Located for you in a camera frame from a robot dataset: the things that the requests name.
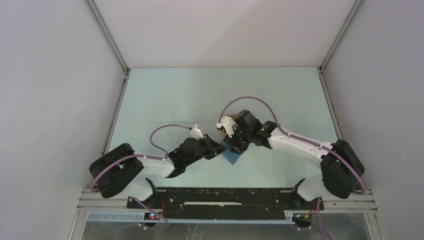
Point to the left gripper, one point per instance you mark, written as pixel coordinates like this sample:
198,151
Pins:
213,147

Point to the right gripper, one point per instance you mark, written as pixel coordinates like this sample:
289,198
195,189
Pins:
235,147

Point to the blue card holder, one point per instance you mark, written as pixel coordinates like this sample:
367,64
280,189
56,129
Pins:
231,157

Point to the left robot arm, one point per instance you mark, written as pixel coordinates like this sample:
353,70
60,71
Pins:
123,171

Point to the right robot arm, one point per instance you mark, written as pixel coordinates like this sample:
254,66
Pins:
340,167

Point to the pink oval tray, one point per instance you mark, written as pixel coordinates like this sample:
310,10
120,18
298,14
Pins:
221,132

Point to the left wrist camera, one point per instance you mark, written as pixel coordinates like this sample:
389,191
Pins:
195,131

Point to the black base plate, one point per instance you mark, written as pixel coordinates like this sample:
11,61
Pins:
230,204

